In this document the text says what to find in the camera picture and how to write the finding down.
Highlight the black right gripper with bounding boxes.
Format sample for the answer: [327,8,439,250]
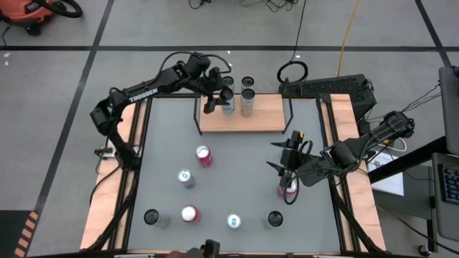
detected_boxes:
[266,130,315,187]

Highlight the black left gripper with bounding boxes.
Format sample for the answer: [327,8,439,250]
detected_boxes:
[203,67,230,114]

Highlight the silver can black top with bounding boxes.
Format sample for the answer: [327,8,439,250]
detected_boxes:
[219,87,237,117]

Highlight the wooden shelf board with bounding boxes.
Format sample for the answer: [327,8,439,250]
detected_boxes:
[199,93,287,133]

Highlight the red soda can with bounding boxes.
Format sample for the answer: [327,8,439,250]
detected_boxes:
[195,144,214,168]
[180,204,202,224]
[276,178,298,199]

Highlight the silver blue energy drink can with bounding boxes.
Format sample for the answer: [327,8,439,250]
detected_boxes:
[177,168,197,190]
[226,213,242,230]

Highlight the white paper sheet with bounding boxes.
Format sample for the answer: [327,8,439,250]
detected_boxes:
[368,153,405,197]

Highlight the black handheld device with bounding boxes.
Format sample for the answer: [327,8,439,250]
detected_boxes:
[195,239,222,258]

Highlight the black stand beam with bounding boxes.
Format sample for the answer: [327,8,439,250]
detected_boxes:
[368,135,459,184]

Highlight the grey monitor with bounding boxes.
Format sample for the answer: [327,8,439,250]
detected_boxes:
[437,65,459,156]

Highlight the grey console with keyboard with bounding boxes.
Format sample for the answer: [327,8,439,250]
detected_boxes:
[431,152,459,243]

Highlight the orange shop vacuum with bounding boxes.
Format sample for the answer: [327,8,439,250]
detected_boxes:
[0,0,55,36]

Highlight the black mat orange stripes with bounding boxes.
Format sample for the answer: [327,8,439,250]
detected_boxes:
[0,209,40,258]

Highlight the black metal shelf frame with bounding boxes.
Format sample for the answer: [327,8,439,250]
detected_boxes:
[281,95,295,135]
[192,96,204,136]

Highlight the tangled black floor cable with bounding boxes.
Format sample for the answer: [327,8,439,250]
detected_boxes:
[189,0,301,14]

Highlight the black coiled cable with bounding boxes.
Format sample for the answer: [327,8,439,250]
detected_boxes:
[276,0,309,84]

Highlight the yellow cable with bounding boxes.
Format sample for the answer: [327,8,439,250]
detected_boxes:
[336,0,361,78]

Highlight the black vacuum hose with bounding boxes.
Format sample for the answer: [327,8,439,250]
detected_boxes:
[34,0,84,19]

